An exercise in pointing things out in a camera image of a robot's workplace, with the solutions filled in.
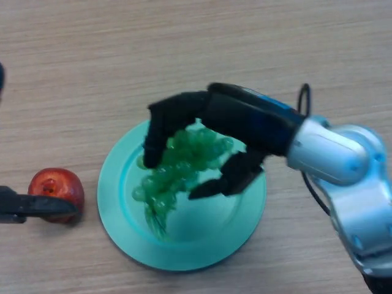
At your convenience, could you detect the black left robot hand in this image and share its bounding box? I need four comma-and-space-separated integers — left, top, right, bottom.
0, 62, 79, 224

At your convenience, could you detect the green round plate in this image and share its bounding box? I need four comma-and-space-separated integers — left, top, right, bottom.
97, 119, 267, 272

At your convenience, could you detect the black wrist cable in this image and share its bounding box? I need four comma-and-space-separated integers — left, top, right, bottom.
297, 83, 332, 217

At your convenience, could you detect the red apple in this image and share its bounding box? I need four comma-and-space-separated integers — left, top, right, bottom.
28, 167, 85, 224

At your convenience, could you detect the green grapes bunch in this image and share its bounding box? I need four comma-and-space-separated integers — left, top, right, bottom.
132, 119, 247, 243

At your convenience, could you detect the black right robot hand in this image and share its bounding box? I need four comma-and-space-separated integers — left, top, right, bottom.
143, 82, 307, 200

